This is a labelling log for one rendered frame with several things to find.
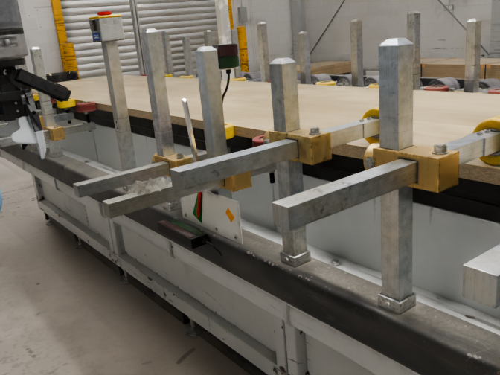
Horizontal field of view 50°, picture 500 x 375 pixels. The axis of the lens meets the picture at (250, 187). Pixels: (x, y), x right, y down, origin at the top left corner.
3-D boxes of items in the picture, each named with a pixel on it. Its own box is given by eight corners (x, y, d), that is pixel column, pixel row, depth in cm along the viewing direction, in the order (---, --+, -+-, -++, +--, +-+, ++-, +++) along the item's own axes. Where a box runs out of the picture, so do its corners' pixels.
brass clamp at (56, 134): (52, 141, 212) (49, 129, 211) (42, 138, 223) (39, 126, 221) (67, 138, 216) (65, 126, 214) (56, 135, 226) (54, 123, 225)
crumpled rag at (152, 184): (138, 198, 103) (136, 186, 102) (123, 191, 108) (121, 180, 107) (177, 187, 108) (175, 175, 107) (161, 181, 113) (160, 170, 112)
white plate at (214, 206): (240, 245, 117) (236, 202, 114) (181, 217, 138) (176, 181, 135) (242, 244, 118) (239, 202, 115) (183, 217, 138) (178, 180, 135)
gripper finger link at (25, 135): (18, 164, 105) (4, 124, 107) (48, 158, 108) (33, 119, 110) (19, 157, 102) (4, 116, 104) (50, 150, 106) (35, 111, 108)
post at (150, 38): (171, 213, 144) (146, 28, 130) (165, 210, 147) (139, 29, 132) (182, 209, 146) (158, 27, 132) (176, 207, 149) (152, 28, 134)
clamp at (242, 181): (234, 192, 115) (231, 170, 113) (200, 181, 125) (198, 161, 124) (254, 186, 118) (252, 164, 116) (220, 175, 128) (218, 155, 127)
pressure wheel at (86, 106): (85, 126, 230) (80, 100, 227) (103, 126, 229) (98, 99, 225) (77, 131, 223) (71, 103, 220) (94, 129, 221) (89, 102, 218)
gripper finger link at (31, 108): (32, 139, 108) (18, 103, 110) (41, 138, 109) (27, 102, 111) (34, 128, 105) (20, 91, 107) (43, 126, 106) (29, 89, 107)
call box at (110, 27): (103, 45, 148) (97, 15, 146) (93, 45, 154) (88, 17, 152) (126, 42, 152) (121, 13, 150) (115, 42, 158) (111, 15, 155)
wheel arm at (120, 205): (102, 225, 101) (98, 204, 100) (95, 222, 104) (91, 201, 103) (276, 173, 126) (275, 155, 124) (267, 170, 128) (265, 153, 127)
